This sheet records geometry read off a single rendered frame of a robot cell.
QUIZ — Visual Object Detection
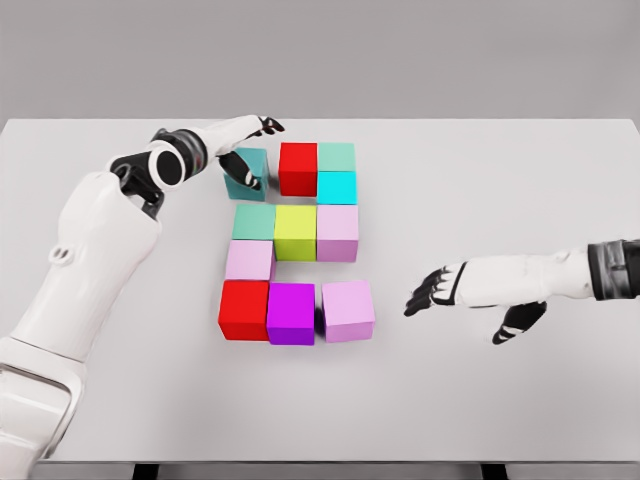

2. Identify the cyan cube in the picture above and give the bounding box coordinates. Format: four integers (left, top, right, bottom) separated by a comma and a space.
316, 170, 359, 207

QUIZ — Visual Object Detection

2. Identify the dark teal cube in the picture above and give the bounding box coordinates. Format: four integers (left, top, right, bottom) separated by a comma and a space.
222, 147, 271, 203

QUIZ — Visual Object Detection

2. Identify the mint green cube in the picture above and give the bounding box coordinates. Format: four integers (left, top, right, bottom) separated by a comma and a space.
231, 203, 277, 243
317, 142, 357, 174

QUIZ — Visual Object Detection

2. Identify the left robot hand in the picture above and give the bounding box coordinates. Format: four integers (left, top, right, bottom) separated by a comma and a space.
209, 114, 287, 192

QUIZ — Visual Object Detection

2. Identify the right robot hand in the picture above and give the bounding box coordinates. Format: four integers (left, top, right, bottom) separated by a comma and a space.
403, 254, 552, 346

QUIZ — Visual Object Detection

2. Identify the yellow-green cube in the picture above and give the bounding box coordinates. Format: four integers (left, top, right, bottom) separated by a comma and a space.
273, 203, 319, 262

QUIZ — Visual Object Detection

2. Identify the magenta cube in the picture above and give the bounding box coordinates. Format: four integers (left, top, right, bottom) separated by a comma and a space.
265, 282, 317, 347

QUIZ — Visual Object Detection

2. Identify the red cube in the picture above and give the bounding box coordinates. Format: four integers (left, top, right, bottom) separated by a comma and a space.
278, 142, 320, 198
217, 279, 272, 343

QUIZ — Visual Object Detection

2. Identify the light pink cube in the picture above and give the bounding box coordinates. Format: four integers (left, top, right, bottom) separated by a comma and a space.
316, 204, 360, 264
321, 279, 377, 344
224, 239, 278, 283

